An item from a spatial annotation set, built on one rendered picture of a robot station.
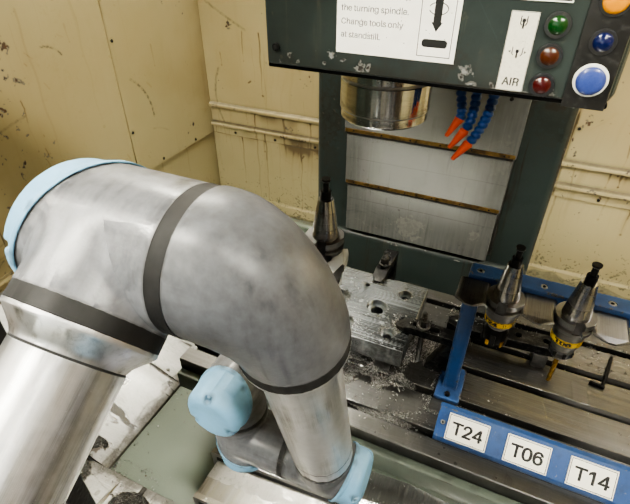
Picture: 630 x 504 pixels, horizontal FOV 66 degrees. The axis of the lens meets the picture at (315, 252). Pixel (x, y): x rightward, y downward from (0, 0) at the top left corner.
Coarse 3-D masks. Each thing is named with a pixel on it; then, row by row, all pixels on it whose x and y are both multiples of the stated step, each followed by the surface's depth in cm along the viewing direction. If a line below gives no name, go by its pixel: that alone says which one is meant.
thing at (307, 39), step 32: (288, 0) 63; (320, 0) 61; (480, 0) 54; (512, 0) 53; (576, 0) 50; (288, 32) 66; (320, 32) 64; (480, 32) 56; (544, 32) 53; (576, 32) 52; (288, 64) 68; (320, 64) 66; (352, 64) 64; (384, 64) 62; (416, 64) 61; (448, 64) 59; (480, 64) 58; (512, 96) 59; (544, 96) 57; (608, 96) 54
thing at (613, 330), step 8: (600, 312) 81; (600, 320) 79; (608, 320) 79; (616, 320) 79; (624, 320) 79; (600, 328) 77; (608, 328) 77; (616, 328) 77; (624, 328) 77; (600, 336) 76; (608, 336) 76; (616, 336) 76; (624, 336) 76; (616, 344) 75; (624, 344) 75
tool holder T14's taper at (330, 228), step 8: (320, 200) 75; (320, 208) 75; (328, 208) 75; (320, 216) 76; (328, 216) 75; (320, 224) 76; (328, 224) 76; (336, 224) 77; (312, 232) 78; (320, 232) 77; (328, 232) 77; (336, 232) 78; (320, 240) 77; (328, 240) 77
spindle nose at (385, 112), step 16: (352, 80) 79; (368, 80) 77; (352, 96) 81; (368, 96) 79; (384, 96) 78; (400, 96) 78; (416, 96) 79; (352, 112) 82; (368, 112) 80; (384, 112) 79; (400, 112) 79; (416, 112) 81; (368, 128) 82; (384, 128) 81; (400, 128) 81
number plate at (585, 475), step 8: (576, 464) 87; (584, 464) 87; (592, 464) 86; (568, 472) 87; (576, 472) 87; (584, 472) 87; (592, 472) 86; (600, 472) 86; (608, 472) 85; (616, 472) 85; (568, 480) 87; (576, 480) 87; (584, 480) 86; (592, 480) 86; (600, 480) 86; (608, 480) 85; (616, 480) 85; (584, 488) 86; (592, 488) 86; (600, 488) 85; (608, 488) 85; (600, 496) 85; (608, 496) 85
